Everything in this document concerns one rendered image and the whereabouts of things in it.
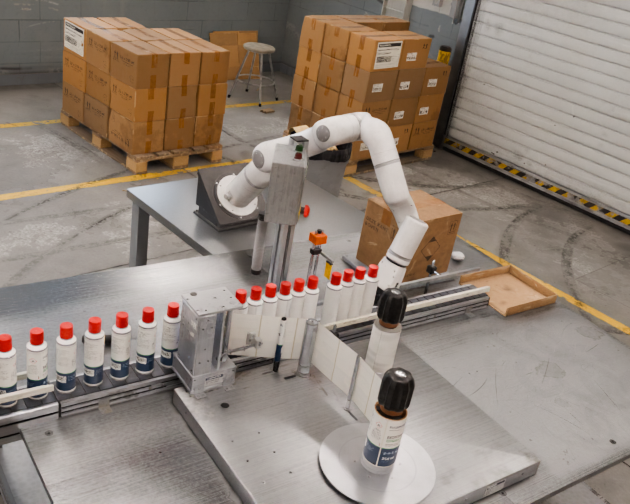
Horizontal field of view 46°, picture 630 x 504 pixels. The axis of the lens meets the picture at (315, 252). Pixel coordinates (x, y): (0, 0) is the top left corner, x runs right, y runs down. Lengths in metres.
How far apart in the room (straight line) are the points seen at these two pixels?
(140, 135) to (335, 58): 1.72
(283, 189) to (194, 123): 3.88
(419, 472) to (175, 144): 4.32
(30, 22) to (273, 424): 6.06
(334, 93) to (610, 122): 2.25
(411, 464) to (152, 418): 0.71
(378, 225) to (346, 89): 3.39
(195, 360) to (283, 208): 0.50
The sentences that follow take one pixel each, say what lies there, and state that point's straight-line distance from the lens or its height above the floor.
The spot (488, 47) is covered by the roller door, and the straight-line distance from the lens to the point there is 7.20.
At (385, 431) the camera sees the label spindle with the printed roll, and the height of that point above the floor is 1.03.
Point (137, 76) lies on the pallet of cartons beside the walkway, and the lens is 5.59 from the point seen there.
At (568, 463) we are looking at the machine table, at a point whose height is 0.83.
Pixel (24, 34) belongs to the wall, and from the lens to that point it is 7.68.
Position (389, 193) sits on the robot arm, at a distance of 2.51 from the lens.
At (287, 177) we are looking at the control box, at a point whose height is 1.44.
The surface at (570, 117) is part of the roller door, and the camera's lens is 6.77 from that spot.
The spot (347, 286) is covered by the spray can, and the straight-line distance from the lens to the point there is 2.45.
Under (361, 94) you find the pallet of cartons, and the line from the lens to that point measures 6.13.
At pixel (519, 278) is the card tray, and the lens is 3.28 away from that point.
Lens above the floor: 2.22
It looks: 27 degrees down
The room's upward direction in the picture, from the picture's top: 10 degrees clockwise
